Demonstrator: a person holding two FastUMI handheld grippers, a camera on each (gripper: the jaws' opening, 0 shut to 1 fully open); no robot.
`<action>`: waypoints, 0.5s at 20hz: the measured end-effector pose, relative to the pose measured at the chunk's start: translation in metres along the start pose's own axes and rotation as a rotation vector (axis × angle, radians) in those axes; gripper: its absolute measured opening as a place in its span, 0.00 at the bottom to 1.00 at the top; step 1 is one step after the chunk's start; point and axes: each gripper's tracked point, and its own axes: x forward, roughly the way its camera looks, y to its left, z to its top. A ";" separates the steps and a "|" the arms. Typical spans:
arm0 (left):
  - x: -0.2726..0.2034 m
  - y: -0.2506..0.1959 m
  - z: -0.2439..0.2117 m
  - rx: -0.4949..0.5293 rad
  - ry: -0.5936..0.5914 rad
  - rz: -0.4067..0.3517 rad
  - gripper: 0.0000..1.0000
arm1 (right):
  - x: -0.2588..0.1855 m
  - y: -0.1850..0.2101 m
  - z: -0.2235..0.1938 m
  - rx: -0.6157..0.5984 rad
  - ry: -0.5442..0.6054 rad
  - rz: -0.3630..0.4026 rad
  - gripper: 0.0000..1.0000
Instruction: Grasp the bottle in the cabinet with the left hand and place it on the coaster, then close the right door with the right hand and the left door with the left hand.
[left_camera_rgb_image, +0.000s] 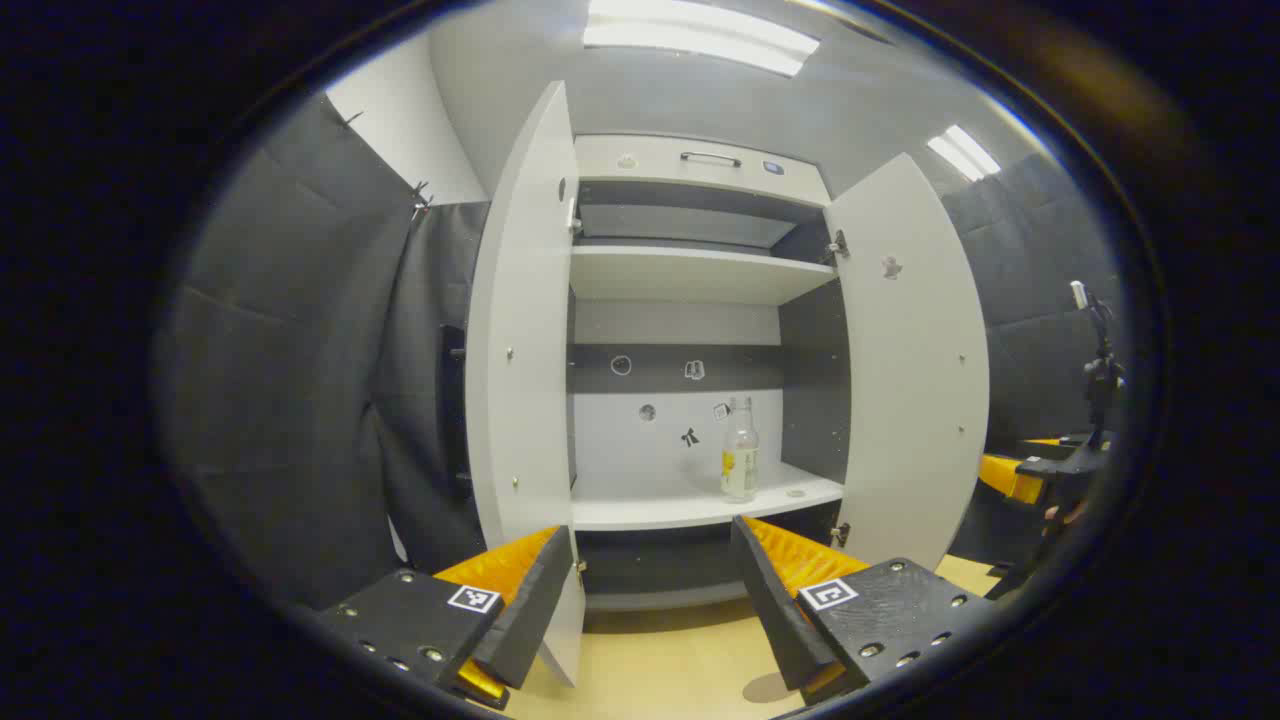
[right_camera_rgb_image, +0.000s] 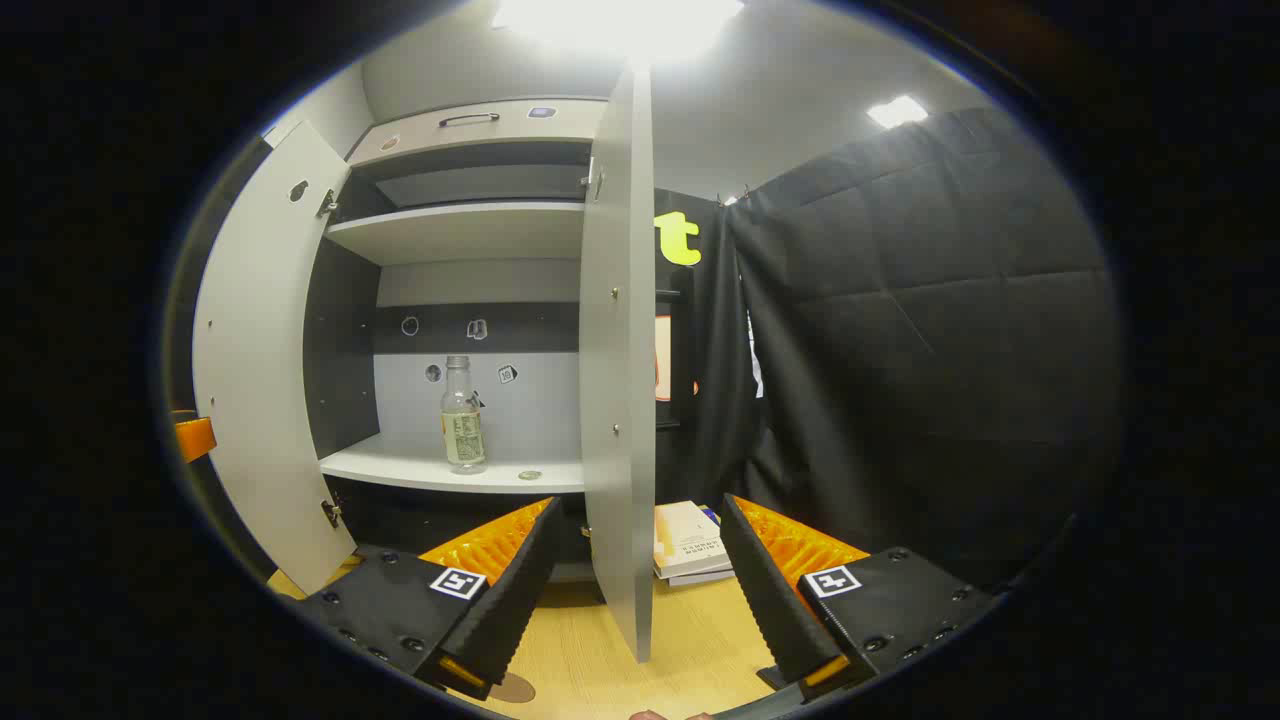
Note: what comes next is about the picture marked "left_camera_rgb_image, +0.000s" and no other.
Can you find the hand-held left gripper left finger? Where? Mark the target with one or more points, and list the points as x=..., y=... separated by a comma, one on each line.
x=525, y=610

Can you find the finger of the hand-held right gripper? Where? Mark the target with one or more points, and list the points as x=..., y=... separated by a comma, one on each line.
x=1012, y=478

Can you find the long ceiling light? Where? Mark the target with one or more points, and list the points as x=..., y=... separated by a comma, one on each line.
x=700, y=40

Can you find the small ceiling light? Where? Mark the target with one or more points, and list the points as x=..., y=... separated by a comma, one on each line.
x=965, y=153

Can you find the clear bottle yellow label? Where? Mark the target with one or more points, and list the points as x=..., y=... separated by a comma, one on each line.
x=740, y=460

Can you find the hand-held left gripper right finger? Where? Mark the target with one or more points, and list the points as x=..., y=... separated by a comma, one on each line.
x=775, y=610

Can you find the black backdrop cloth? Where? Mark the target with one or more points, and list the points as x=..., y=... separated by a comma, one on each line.
x=290, y=400

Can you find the white cabinet door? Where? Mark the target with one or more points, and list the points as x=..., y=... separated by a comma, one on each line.
x=520, y=350
x=910, y=380

